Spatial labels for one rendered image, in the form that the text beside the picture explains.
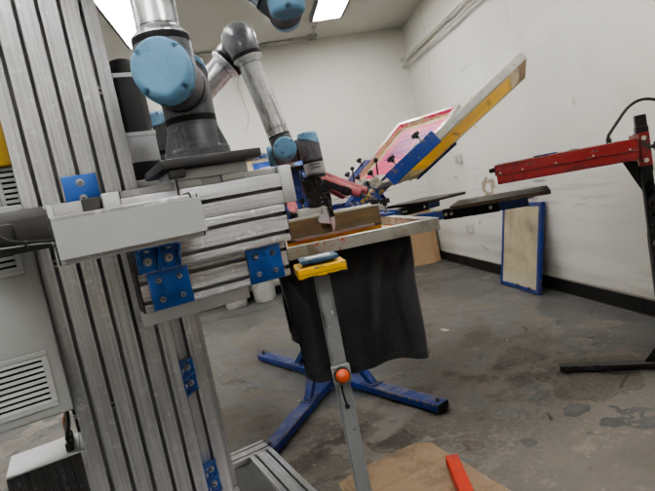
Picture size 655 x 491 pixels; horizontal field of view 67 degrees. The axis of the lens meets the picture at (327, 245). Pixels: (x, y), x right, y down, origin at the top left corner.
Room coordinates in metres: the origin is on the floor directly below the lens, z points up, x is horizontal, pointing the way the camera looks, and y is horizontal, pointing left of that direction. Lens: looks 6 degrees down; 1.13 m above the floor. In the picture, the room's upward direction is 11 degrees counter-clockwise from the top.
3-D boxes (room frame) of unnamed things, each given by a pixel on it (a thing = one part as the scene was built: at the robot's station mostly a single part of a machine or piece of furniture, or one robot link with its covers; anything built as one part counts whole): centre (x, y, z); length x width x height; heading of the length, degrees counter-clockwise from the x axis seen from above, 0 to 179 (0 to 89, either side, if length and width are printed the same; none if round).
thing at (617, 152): (2.37, -1.19, 1.06); 0.61 x 0.46 x 0.12; 67
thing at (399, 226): (1.87, -0.01, 0.97); 0.79 x 0.58 x 0.04; 7
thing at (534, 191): (2.66, -0.50, 0.91); 1.34 x 0.40 x 0.08; 67
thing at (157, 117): (1.62, 0.49, 1.42); 0.13 x 0.12 x 0.14; 7
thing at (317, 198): (1.81, 0.00, 1.14); 0.09 x 0.08 x 0.12; 98
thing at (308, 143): (1.81, 0.00, 1.30); 0.09 x 0.08 x 0.11; 97
